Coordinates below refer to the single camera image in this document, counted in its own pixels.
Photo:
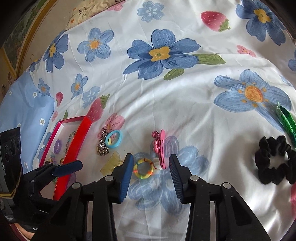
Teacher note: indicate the white floral bed sheet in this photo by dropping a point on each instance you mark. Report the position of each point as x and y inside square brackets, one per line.
[208, 73]

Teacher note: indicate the beige patterned pillow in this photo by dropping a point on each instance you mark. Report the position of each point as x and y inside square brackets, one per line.
[87, 9]

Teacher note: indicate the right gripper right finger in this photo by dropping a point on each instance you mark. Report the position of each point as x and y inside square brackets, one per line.
[191, 189]

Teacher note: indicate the framed picture on wall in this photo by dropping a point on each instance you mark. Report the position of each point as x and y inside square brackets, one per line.
[16, 46]

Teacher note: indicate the red shallow tray box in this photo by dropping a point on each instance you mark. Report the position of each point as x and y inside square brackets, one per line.
[71, 132]

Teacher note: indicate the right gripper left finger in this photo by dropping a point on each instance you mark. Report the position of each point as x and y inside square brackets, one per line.
[109, 190]

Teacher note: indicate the yellow hair claw clip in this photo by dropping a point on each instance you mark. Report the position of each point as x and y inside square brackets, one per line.
[114, 161]

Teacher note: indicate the black scrunchie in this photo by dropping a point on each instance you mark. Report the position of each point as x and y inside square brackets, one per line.
[275, 161]

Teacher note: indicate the pink hair clip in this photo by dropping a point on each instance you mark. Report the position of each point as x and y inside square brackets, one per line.
[158, 148]

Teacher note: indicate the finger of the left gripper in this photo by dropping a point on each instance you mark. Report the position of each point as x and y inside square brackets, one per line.
[67, 169]

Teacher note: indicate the light blue pillow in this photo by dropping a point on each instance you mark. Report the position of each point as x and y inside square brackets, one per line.
[24, 106]

